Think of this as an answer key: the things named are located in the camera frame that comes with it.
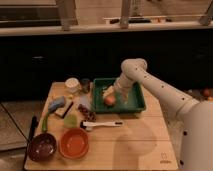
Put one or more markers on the red orange apple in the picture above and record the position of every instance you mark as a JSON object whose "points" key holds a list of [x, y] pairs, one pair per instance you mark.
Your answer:
{"points": [[110, 100]]}

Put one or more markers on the dark purple bowl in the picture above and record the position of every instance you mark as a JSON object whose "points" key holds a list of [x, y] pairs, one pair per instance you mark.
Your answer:
{"points": [[42, 147]]}

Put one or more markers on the black tool at table edge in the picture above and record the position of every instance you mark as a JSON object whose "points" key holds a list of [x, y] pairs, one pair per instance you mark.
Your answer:
{"points": [[33, 126]]}

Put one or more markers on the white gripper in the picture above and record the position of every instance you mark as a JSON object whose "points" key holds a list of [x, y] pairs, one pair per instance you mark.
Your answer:
{"points": [[122, 87]]}

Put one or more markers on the black marker stick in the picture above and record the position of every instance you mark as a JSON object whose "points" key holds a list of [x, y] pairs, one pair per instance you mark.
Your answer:
{"points": [[69, 107]]}

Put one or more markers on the bunch of dark grapes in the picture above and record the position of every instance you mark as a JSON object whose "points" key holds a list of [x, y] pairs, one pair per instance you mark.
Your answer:
{"points": [[89, 115]]}

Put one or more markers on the orange bowl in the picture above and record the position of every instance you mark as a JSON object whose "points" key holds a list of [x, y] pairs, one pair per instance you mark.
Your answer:
{"points": [[74, 143]]}

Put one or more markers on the wooden shelf ledge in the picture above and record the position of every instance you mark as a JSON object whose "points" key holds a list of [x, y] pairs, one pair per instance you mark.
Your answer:
{"points": [[103, 28]]}

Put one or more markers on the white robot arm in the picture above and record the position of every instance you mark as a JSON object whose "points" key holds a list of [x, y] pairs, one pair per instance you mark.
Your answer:
{"points": [[197, 140]]}

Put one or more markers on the light green small cup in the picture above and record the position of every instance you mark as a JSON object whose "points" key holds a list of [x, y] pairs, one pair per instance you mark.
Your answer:
{"points": [[70, 121]]}

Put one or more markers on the green plastic tray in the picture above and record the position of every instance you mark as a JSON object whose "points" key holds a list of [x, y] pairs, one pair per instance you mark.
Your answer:
{"points": [[135, 103]]}

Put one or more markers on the white handled brush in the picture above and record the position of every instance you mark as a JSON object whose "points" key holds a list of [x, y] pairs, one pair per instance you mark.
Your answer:
{"points": [[90, 125]]}

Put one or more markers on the white cup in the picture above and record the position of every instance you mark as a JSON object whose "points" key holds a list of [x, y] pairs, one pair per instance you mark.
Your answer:
{"points": [[72, 85]]}

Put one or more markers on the green handled utensil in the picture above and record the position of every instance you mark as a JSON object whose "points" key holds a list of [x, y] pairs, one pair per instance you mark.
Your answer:
{"points": [[45, 122]]}

